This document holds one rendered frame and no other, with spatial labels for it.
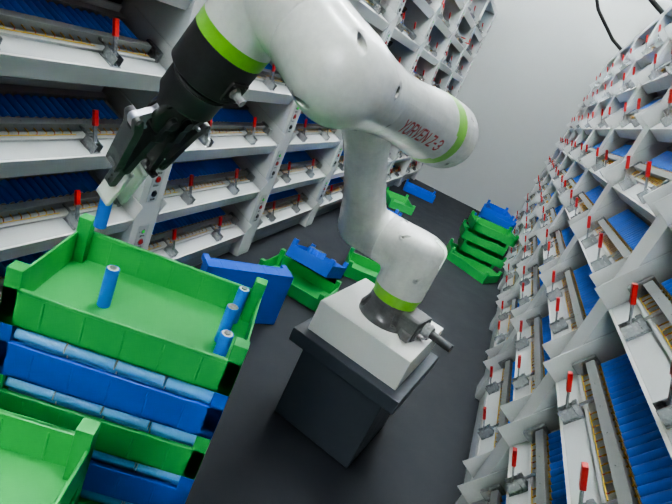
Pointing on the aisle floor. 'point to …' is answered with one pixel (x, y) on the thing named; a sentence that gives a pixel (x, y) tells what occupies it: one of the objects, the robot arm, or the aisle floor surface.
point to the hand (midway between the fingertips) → (122, 182)
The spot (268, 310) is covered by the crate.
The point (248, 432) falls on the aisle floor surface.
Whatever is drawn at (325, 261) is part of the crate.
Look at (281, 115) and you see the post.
